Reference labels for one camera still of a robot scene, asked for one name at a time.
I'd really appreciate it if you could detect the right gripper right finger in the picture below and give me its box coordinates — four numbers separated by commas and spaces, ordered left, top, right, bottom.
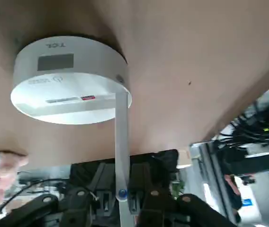
128, 164, 236, 227

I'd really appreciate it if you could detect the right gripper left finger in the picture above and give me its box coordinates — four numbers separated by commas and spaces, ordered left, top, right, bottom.
0, 163, 116, 227

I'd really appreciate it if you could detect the white foldable desk lamp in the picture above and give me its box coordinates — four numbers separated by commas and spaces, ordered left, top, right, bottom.
10, 35, 135, 227

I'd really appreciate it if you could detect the black bag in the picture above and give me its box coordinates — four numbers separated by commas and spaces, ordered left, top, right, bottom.
70, 148, 180, 227

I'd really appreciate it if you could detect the brown cardboard box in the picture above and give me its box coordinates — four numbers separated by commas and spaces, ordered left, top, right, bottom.
177, 146, 192, 166

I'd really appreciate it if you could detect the pink plush pig toy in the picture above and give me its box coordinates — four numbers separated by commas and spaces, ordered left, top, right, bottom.
0, 150, 30, 206

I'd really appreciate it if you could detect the aluminium frame post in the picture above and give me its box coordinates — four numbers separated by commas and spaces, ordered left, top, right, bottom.
191, 141, 234, 223

